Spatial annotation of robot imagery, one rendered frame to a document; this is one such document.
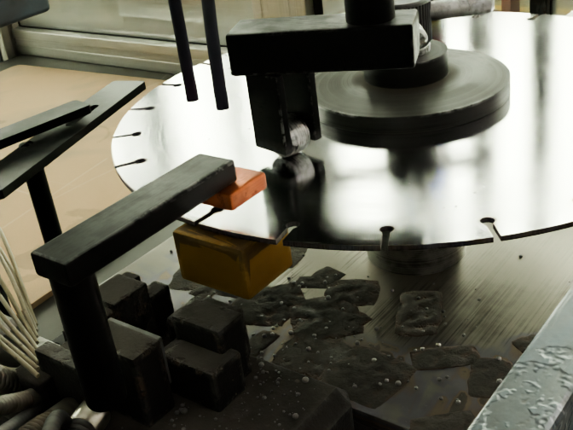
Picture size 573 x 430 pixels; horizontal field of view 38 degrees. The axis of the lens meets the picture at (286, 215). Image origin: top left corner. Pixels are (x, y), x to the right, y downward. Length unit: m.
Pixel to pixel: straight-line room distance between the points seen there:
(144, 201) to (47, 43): 1.16
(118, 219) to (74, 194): 0.60
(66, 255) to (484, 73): 0.26
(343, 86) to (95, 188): 0.49
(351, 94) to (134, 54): 0.88
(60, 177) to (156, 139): 0.51
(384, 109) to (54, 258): 0.20
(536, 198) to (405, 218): 0.05
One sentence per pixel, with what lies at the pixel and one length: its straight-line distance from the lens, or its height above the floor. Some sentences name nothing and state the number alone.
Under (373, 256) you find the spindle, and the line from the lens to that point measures 0.50.
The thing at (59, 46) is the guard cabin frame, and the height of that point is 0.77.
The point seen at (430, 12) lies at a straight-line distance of 0.46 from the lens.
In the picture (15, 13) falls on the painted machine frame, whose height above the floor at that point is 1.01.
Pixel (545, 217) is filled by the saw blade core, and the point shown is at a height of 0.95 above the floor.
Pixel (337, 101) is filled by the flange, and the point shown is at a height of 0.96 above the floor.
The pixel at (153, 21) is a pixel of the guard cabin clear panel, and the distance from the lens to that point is 1.29.
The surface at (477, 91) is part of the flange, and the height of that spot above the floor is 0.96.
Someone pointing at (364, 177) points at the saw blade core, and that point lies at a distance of 0.38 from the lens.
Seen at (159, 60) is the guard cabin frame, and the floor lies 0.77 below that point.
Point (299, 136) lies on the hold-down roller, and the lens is 0.40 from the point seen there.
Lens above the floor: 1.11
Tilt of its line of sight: 28 degrees down
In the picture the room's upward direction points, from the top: 8 degrees counter-clockwise
